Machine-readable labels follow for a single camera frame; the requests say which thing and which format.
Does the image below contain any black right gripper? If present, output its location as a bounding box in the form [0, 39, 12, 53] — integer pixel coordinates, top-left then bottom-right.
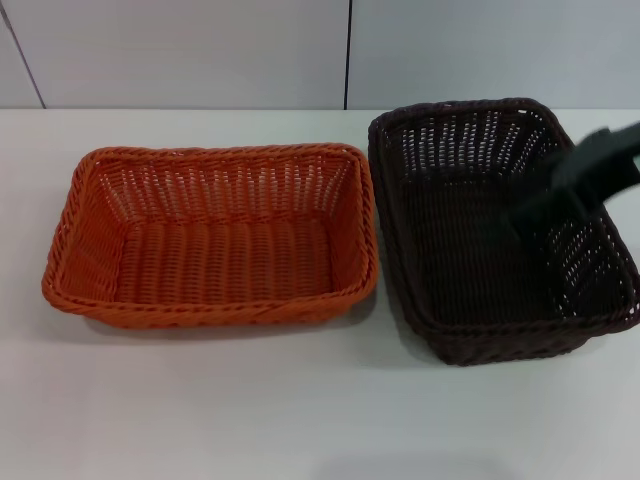
[503, 125, 640, 237]

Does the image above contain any dark brown woven basket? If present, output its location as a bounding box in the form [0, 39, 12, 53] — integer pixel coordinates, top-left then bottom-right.
[367, 97, 640, 367]

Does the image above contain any orange woven basket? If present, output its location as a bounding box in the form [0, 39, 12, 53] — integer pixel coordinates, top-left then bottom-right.
[40, 141, 378, 332]

